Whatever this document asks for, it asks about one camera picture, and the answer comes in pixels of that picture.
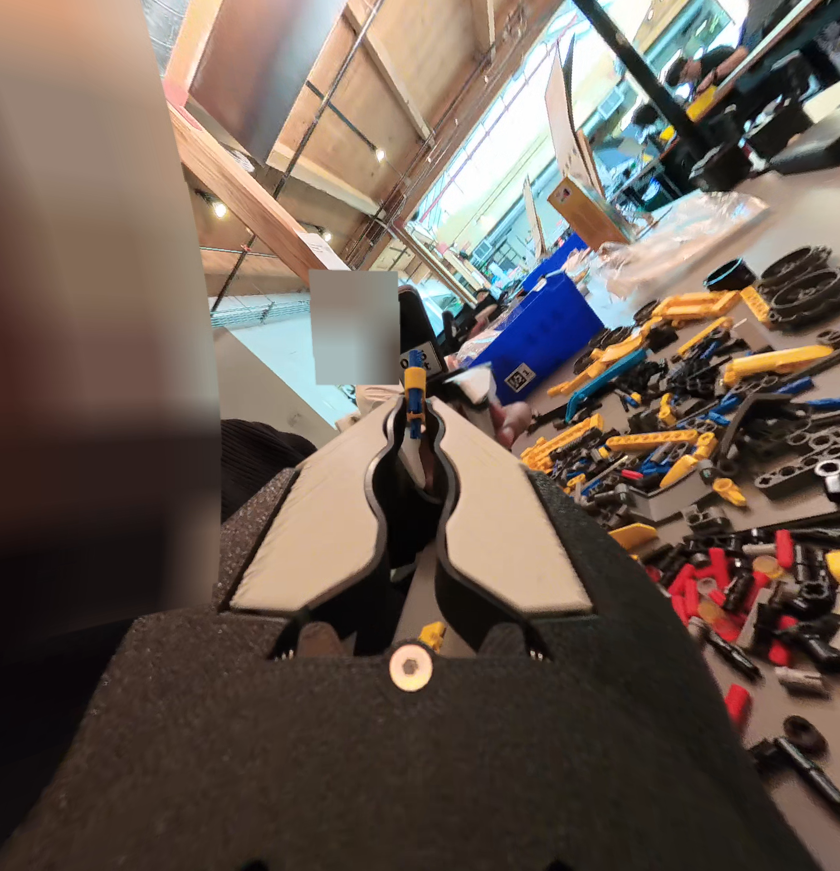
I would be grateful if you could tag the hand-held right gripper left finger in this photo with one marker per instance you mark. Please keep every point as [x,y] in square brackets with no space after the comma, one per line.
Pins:
[304,537]

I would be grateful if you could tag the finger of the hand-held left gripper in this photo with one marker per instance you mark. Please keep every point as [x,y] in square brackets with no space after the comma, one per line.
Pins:
[474,384]
[369,403]

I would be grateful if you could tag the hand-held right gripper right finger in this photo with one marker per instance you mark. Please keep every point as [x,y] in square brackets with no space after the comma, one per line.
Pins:
[515,537]

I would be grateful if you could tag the yellow beam with blue pins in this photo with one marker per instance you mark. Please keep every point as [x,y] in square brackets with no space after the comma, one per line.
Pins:
[413,381]

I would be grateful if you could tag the person's left forearm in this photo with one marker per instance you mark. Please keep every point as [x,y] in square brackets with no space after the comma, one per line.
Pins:
[263,463]

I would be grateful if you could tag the person's left hand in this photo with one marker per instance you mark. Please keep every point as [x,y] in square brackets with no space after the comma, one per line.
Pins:
[514,425]

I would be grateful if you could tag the blue storage bin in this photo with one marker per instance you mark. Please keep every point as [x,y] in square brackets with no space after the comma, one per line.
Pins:
[563,250]
[542,326]

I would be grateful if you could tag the teal curved panel piece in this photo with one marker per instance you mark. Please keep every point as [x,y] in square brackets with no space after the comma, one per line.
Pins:
[597,388]

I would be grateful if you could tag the pile of loose building pieces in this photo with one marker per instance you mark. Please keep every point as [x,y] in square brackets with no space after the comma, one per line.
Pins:
[665,442]

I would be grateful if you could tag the cardboard box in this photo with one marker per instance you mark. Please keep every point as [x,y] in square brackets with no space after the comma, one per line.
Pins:
[587,211]

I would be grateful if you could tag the clear plastic bag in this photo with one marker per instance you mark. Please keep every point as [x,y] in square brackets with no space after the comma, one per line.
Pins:
[685,231]

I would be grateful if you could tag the black metal pole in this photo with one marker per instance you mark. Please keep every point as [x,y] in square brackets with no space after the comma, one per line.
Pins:
[638,75]

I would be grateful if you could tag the black toy wheel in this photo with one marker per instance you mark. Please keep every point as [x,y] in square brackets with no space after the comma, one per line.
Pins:
[797,262]
[811,299]

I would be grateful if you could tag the black flat case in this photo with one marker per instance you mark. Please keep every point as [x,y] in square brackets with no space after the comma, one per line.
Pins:
[814,146]

